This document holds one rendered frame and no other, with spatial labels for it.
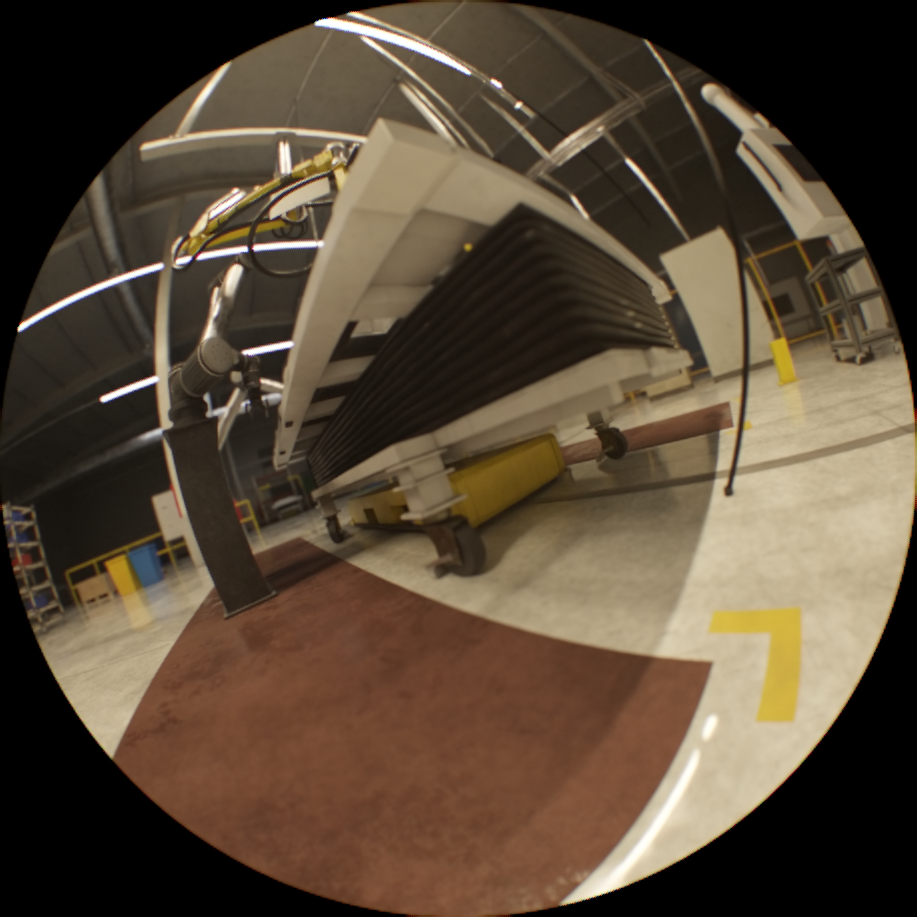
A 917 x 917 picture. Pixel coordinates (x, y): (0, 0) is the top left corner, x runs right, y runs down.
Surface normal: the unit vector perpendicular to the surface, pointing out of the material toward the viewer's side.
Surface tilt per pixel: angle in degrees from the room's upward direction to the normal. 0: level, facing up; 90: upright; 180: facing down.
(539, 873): 0
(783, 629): 0
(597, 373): 90
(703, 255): 90
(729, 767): 0
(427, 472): 90
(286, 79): 175
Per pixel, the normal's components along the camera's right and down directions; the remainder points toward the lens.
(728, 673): -0.34, -0.94
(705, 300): -0.74, 0.29
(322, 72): 0.28, 0.96
